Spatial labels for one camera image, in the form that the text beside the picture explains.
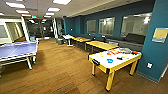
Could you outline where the interior glass window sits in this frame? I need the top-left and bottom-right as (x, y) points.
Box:
(97, 16), (116, 36)
(120, 12), (153, 37)
(86, 18), (98, 35)

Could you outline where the yellow gaming table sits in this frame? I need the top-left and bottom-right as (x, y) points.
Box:
(87, 47), (143, 93)

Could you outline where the white wall outlet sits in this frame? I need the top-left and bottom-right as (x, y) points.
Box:
(146, 61), (154, 70)

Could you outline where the dark wall bench sofa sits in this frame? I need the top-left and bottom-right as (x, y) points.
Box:
(71, 32), (146, 53)

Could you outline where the blue ping pong table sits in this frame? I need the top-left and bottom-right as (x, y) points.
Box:
(0, 40), (40, 71)

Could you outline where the small red table item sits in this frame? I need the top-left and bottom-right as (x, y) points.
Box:
(131, 50), (141, 56)

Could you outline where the small black table item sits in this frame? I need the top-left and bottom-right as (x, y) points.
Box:
(116, 56), (124, 61)

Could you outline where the framed beige wall picture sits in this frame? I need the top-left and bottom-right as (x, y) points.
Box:
(151, 27), (168, 44)

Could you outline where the grey trash bin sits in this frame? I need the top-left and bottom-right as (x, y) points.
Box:
(56, 37), (65, 46)

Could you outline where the small white round table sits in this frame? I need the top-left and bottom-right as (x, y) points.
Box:
(62, 33), (75, 47)

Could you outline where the grey clear bowl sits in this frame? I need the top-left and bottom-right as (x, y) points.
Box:
(117, 47), (133, 55)

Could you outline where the ceiling exit sign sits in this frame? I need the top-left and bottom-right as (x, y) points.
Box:
(31, 14), (38, 19)

